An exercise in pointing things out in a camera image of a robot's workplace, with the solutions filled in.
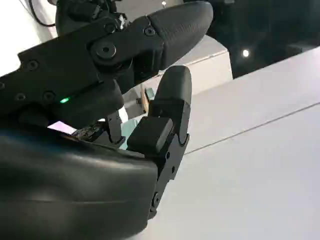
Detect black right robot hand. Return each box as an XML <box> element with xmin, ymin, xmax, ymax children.
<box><xmin>0</xmin><ymin>0</ymin><xmax>214</xmax><ymax>240</ymax></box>

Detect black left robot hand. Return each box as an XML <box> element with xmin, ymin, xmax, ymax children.
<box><xmin>55</xmin><ymin>0</ymin><xmax>126</xmax><ymax>38</ymax></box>

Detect pale green mug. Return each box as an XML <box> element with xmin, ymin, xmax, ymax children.
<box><xmin>119</xmin><ymin>87</ymin><xmax>157</xmax><ymax>151</ymax></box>

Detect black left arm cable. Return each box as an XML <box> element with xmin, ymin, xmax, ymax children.
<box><xmin>27</xmin><ymin>0</ymin><xmax>57</xmax><ymax>27</ymax></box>

